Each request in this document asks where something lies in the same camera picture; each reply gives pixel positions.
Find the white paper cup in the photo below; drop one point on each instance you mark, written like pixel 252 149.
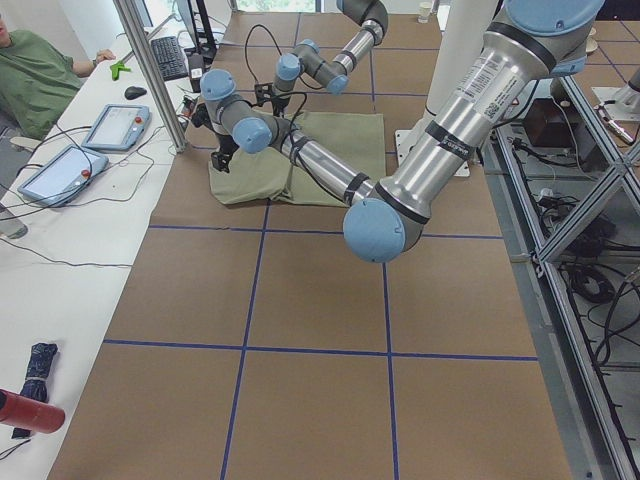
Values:
pixel 425 11

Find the black computer mouse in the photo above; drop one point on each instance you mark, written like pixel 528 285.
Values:
pixel 134 92

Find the blue teach pendant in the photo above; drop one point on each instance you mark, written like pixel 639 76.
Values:
pixel 62 178
pixel 117 128

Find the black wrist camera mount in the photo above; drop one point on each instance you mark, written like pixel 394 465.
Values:
pixel 200 117
pixel 263 93

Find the red cylindrical bottle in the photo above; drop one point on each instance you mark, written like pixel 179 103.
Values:
pixel 29 414

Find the upper blue teach pendant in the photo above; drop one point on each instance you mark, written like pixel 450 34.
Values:
pixel 117 128

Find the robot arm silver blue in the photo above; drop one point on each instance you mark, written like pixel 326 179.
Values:
pixel 372 18
pixel 526 41

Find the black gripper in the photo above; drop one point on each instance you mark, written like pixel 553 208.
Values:
pixel 280 99
pixel 225 143

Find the person in green shirt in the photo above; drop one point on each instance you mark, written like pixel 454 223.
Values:
pixel 38 82

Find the aluminium frame post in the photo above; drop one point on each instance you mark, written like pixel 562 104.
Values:
pixel 139 40

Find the olive green long-sleeve shirt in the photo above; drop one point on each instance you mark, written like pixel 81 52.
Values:
pixel 357 140

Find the brown paper table cover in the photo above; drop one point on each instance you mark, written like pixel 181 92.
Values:
pixel 250 343

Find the black keyboard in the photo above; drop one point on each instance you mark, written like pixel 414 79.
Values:
pixel 169 57

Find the green plastic clip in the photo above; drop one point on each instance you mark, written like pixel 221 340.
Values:
pixel 117 68

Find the lower blue teach pendant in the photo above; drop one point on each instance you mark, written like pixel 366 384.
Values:
pixel 62 178

